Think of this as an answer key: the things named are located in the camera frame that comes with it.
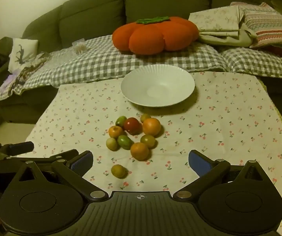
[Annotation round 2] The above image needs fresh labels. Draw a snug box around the folded floral cloth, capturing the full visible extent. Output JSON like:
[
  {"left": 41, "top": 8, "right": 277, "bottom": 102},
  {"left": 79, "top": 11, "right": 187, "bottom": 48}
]
[{"left": 188, "top": 6, "right": 257, "bottom": 48}]

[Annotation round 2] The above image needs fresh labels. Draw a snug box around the grey checked pillow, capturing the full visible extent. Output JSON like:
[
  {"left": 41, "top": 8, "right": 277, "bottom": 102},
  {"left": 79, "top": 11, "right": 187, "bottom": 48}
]
[{"left": 0, "top": 35, "right": 282, "bottom": 102}]

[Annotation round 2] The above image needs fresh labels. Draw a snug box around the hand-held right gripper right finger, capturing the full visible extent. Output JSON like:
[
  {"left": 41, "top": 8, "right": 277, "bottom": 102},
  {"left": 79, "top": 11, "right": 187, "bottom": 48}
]
[{"left": 173, "top": 149, "right": 266, "bottom": 201}]

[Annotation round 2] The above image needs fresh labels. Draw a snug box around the orange pumpkin cushion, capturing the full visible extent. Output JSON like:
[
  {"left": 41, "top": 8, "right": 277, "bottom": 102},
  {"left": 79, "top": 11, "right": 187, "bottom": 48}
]
[{"left": 112, "top": 16, "right": 200, "bottom": 55}]

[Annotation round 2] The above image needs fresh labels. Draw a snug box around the white printed cushion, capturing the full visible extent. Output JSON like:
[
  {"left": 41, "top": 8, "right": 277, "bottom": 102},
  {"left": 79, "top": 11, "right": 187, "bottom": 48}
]
[{"left": 7, "top": 39, "right": 40, "bottom": 75}]

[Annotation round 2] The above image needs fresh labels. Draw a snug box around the large orange tomato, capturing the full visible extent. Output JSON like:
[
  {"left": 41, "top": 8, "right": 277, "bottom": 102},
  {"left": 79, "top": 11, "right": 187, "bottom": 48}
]
[{"left": 142, "top": 118, "right": 161, "bottom": 136}]

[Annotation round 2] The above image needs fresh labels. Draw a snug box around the red tomato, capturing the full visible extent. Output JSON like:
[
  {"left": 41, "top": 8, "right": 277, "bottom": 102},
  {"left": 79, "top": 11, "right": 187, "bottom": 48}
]
[{"left": 124, "top": 117, "right": 141, "bottom": 135}]

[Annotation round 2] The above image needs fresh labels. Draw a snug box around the oval green tomato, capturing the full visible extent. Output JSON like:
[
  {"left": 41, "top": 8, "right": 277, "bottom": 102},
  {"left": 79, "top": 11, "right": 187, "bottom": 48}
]
[{"left": 117, "top": 135, "right": 134, "bottom": 150}]

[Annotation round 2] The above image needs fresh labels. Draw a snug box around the small white fluffy object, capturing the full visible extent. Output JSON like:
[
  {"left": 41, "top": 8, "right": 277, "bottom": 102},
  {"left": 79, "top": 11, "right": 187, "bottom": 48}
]
[{"left": 72, "top": 39, "right": 86, "bottom": 54}]

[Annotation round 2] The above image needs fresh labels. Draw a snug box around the white ribbed plate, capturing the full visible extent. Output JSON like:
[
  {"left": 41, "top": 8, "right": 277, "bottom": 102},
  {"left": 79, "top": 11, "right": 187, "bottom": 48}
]
[{"left": 121, "top": 64, "right": 196, "bottom": 108}]

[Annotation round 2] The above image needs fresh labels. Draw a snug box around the cherry print tablecloth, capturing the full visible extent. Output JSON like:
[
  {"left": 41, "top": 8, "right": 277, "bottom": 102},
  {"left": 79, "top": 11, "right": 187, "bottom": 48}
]
[{"left": 24, "top": 71, "right": 282, "bottom": 236}]

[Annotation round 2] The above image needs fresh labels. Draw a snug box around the olive green tomato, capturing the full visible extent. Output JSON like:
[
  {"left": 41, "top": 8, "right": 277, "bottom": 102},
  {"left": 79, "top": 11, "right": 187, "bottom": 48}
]
[{"left": 140, "top": 134, "right": 156, "bottom": 149}]

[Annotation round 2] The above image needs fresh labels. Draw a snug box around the pale green tomato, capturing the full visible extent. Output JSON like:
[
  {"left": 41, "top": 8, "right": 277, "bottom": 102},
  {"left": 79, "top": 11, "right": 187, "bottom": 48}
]
[{"left": 106, "top": 138, "right": 119, "bottom": 151}]

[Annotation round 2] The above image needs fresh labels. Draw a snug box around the striped pillow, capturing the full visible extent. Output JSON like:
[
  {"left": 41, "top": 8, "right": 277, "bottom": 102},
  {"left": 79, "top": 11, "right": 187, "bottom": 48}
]
[{"left": 231, "top": 2, "right": 282, "bottom": 54}]

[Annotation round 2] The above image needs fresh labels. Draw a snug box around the green sofa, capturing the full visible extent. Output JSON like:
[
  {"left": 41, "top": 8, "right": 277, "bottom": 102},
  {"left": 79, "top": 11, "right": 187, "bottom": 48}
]
[{"left": 0, "top": 0, "right": 282, "bottom": 124}]

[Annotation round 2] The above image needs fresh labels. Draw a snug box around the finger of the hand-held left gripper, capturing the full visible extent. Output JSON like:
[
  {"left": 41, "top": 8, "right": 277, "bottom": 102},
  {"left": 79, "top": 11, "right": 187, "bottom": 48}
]
[{"left": 0, "top": 141, "right": 35, "bottom": 157}]

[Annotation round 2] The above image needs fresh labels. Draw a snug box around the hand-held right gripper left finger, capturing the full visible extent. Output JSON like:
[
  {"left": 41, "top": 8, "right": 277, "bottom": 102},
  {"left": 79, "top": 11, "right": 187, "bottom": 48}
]
[{"left": 17, "top": 149, "right": 109, "bottom": 201}]

